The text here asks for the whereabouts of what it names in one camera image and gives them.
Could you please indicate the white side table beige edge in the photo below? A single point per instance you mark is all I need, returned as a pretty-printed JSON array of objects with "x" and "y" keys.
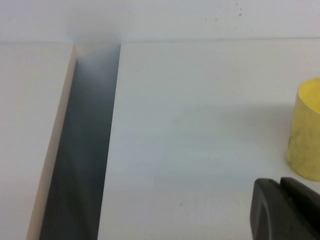
[{"x": 25, "y": 125}]

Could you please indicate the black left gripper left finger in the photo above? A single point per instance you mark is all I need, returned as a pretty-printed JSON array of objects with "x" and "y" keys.
[{"x": 270, "y": 215}]

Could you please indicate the yellow plastic cup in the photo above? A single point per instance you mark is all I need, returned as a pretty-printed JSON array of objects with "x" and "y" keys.
[{"x": 305, "y": 140}]

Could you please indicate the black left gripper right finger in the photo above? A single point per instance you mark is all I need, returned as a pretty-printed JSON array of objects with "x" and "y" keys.
[{"x": 307, "y": 207}]

